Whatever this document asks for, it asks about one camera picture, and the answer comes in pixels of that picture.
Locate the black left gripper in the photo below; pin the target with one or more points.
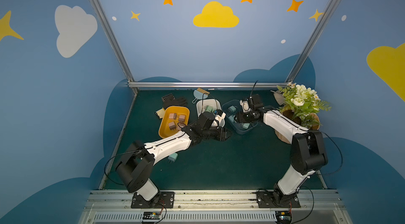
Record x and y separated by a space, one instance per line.
218 133

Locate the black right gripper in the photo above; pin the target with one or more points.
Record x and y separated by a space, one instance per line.
242 116

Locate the green plug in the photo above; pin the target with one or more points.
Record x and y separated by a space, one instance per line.
209 109

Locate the pink plug cluster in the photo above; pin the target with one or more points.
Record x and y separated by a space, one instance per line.
172 125

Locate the blue plug cluster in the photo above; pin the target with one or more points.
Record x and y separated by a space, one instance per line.
173 157

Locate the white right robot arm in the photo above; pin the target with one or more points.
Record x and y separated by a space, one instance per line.
307 154

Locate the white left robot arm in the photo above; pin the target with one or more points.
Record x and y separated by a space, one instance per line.
135 166

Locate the white storage box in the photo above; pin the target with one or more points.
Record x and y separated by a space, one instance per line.
204 104

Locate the transparent blue storage box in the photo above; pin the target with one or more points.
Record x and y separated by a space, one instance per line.
237 125

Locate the yellow storage box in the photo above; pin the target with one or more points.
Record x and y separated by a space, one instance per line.
164 131

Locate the light blue dustpan brush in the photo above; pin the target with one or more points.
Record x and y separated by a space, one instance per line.
200 94

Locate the black rubber glove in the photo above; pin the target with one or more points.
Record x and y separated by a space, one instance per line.
170 100

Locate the artificial green white plant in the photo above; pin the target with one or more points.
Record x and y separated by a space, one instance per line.
301 100

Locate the pink ribbed flower pot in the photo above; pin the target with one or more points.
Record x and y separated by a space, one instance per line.
310 121

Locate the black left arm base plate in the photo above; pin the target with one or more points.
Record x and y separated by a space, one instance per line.
162 198

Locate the aluminium frame rail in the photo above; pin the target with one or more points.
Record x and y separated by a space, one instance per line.
204 84

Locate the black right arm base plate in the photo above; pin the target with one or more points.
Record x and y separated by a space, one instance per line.
275 199

